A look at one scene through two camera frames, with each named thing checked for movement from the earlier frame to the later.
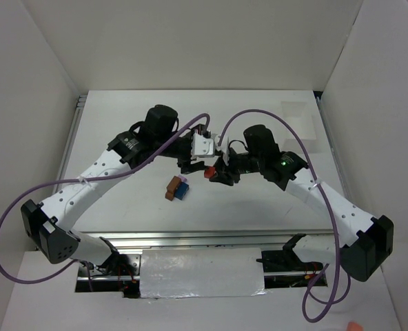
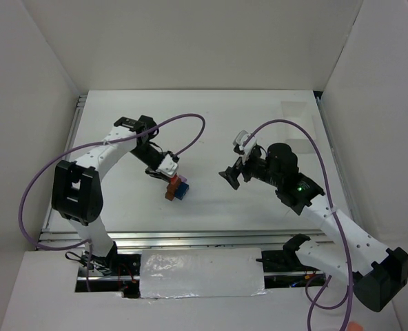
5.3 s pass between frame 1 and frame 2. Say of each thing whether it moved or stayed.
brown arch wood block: stayed
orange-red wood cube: moved
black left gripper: moved
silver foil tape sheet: stayed
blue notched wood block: stayed
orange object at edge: stayed
